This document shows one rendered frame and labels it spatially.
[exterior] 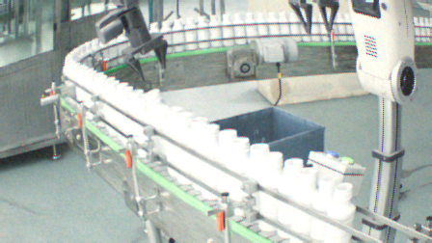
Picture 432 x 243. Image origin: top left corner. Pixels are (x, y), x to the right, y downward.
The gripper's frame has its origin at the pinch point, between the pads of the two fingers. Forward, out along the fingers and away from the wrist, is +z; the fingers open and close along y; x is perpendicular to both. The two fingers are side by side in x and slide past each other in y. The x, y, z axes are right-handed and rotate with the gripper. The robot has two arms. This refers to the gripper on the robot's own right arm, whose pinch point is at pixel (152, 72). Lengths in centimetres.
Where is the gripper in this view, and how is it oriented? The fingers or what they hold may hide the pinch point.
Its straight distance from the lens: 166.1
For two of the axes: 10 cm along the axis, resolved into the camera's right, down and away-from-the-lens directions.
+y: -7.9, 5.0, -3.5
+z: 3.4, 8.4, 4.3
